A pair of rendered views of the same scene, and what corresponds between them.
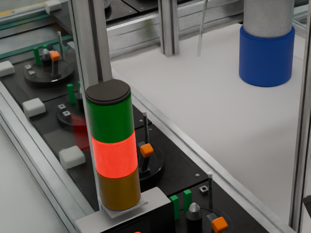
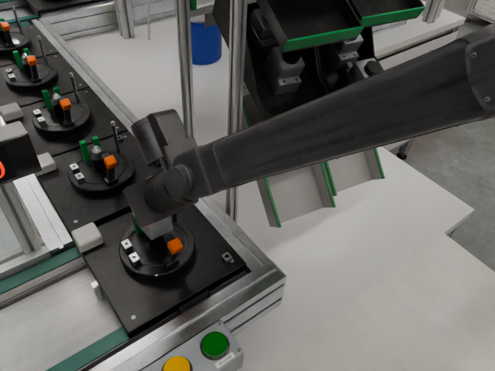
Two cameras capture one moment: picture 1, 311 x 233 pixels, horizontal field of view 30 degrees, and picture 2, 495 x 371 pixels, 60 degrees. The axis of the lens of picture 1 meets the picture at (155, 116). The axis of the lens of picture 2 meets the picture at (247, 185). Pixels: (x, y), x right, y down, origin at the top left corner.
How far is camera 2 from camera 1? 0.25 m
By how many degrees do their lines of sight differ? 14
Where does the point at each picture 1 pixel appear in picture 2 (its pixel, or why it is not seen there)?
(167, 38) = (122, 21)
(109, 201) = not seen: outside the picture
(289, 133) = (210, 100)
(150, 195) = (9, 128)
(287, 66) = (216, 48)
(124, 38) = (87, 20)
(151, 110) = (91, 77)
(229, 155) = not seen: hidden behind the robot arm
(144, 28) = (104, 13)
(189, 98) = (136, 71)
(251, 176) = not seen: hidden behind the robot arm
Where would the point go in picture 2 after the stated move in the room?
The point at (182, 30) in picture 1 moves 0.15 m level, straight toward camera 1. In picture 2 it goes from (140, 18) to (137, 33)
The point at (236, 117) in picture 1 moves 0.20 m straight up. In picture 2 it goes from (170, 87) to (166, 29)
